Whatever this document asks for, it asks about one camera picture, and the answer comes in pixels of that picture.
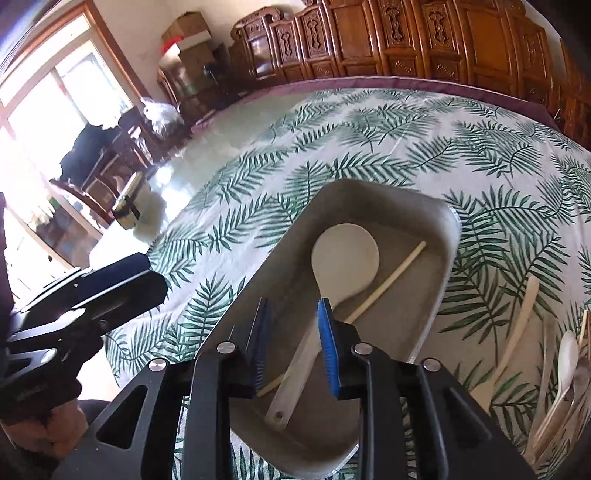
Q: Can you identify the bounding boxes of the dark cloth on chair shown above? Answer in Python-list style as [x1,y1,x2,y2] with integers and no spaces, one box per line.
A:
[59,124,123,182]

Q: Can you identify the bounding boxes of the dark wooden chair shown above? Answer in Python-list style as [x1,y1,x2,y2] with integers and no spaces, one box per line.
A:
[50,178,116,232]

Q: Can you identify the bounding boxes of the white rice paddle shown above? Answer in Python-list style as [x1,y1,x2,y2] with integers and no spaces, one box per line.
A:
[264,223,380,432]

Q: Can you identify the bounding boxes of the carved wooden bench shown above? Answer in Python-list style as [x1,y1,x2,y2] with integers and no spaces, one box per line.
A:
[228,0,591,139]

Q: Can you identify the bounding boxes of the beige box with black strap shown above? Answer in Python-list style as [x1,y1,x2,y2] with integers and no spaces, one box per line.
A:
[112,172,151,230]

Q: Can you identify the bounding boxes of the white plastic spoon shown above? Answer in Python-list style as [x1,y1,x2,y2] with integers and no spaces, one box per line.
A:
[524,330,581,462]

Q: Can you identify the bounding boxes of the wooden framed window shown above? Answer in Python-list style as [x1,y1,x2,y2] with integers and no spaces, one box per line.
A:
[0,0,141,144]

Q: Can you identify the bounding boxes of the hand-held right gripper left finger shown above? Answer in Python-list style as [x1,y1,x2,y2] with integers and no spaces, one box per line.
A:
[55,296,273,480]

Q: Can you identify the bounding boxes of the leaf print tablecloth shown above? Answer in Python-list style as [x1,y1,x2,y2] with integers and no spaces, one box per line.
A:
[104,88,591,480]

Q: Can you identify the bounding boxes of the white plastic bag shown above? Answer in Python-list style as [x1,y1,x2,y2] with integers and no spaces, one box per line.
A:
[140,96,185,136]

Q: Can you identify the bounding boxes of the light bamboo chopstick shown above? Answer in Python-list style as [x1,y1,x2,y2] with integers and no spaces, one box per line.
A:
[256,241,427,398]

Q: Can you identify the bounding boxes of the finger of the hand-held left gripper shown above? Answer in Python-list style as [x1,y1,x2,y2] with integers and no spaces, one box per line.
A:
[69,252,154,301]
[85,270,170,325]

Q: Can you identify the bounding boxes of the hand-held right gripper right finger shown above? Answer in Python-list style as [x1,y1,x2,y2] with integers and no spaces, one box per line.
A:
[316,298,540,480]

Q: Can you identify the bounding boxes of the cardboard box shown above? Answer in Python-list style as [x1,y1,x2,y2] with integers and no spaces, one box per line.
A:
[178,45,216,71]
[161,12,213,46]

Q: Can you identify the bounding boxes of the wooden spatula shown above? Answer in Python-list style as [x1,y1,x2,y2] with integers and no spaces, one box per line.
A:
[468,275,541,414]

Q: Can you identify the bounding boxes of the person's left hand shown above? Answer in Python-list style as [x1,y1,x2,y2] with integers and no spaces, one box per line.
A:
[0,401,92,468]

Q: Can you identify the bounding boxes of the grey metal tray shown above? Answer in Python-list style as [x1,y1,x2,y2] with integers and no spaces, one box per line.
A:
[213,179,462,479]

